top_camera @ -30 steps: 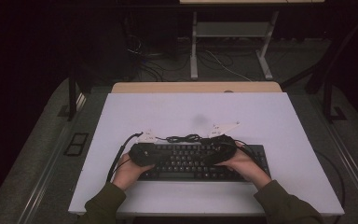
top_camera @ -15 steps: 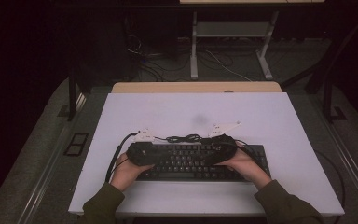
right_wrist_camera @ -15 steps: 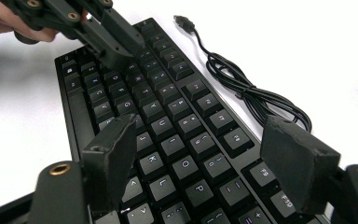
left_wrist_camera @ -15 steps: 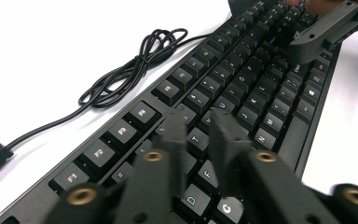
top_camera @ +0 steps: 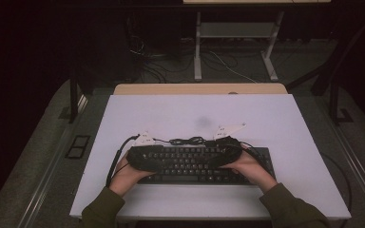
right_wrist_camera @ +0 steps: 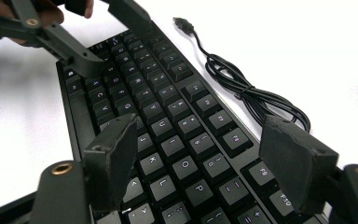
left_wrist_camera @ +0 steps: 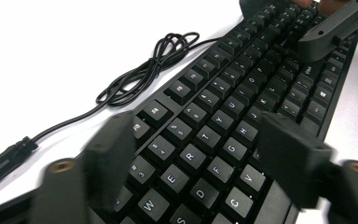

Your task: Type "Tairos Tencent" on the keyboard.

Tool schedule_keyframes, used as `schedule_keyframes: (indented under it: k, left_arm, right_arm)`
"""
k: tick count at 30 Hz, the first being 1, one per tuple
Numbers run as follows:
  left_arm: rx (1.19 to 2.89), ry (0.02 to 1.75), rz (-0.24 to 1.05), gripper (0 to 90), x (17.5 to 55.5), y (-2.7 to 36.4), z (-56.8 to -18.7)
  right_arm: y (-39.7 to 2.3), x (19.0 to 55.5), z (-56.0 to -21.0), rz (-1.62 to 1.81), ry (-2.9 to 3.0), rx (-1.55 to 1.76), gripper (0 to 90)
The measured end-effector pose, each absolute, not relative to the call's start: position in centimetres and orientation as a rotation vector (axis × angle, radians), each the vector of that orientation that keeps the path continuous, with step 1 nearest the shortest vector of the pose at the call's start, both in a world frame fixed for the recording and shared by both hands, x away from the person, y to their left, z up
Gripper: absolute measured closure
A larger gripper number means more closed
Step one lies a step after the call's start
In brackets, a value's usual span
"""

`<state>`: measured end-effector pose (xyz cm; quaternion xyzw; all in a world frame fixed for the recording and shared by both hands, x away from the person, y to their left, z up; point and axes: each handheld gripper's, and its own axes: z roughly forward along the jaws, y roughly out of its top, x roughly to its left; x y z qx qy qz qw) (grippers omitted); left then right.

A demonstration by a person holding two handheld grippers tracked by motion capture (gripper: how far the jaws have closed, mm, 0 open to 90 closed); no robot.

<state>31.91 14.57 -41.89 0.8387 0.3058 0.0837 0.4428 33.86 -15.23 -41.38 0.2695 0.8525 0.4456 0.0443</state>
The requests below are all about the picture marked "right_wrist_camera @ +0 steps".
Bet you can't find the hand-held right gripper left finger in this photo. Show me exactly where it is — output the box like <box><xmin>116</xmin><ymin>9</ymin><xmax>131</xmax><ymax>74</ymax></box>
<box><xmin>83</xmin><ymin>113</ymin><xmax>139</xmax><ymax>213</ymax></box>

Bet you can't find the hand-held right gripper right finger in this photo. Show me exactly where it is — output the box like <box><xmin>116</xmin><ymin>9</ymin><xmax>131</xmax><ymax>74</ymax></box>
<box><xmin>258</xmin><ymin>114</ymin><xmax>339</xmax><ymax>216</ymax></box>

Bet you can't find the black computer keyboard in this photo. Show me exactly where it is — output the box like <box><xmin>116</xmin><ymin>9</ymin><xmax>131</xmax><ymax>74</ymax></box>
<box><xmin>55</xmin><ymin>21</ymin><xmax>332</xmax><ymax>224</ymax></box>

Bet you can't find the black keyboard cable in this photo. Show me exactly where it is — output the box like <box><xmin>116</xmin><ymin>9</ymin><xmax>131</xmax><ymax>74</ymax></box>
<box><xmin>172</xmin><ymin>17</ymin><xmax>311</xmax><ymax>133</ymax></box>

